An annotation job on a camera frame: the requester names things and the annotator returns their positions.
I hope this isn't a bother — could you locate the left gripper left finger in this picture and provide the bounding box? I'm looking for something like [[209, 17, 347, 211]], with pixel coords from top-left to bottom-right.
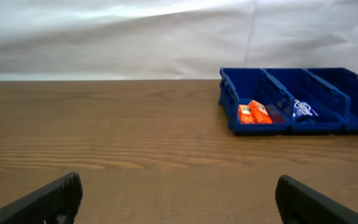
[[0, 172, 83, 224]]

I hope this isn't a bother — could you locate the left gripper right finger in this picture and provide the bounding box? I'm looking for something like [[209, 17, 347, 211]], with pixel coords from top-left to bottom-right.
[[275, 174, 358, 224]]

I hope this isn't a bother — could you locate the blue candy pack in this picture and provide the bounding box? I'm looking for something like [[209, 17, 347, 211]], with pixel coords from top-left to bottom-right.
[[292, 99, 319, 124]]

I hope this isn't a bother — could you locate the orange candy box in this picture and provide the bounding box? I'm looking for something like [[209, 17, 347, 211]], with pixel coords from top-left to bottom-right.
[[249, 100, 273, 124], [237, 104, 256, 124]]

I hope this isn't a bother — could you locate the blue tray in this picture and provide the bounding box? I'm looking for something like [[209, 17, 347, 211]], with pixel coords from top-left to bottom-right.
[[218, 67, 358, 135]]

